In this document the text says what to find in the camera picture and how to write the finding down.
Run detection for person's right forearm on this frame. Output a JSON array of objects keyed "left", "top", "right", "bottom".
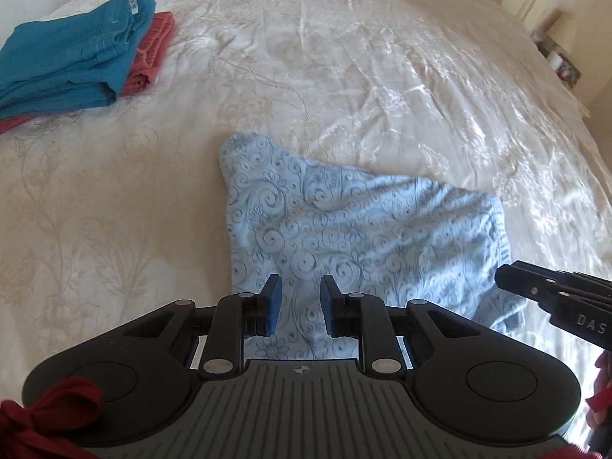
[{"left": 589, "top": 350, "right": 612, "bottom": 441}]

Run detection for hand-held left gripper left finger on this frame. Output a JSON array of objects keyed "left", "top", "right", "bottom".
[{"left": 113, "top": 273, "right": 283, "bottom": 379}]

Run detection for folded teal pants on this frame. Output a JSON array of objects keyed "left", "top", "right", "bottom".
[{"left": 0, "top": 0, "right": 158, "bottom": 123}]

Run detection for light blue patterned pants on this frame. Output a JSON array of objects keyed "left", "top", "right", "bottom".
[{"left": 219, "top": 130, "right": 529, "bottom": 362}]

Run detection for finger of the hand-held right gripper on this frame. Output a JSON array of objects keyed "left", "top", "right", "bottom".
[{"left": 495, "top": 260, "right": 566, "bottom": 308}]

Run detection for cream floral bedspread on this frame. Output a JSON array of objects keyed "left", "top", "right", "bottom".
[{"left": 0, "top": 0, "right": 612, "bottom": 441}]

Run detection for folded coral pants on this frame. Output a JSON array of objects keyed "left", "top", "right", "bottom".
[{"left": 0, "top": 11, "right": 177, "bottom": 135}]

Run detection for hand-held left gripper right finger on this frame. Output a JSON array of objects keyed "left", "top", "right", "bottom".
[{"left": 319, "top": 273, "right": 483, "bottom": 376}]

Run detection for cream wooden nightstand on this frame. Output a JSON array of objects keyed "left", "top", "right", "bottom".
[{"left": 530, "top": 12, "right": 592, "bottom": 118}]

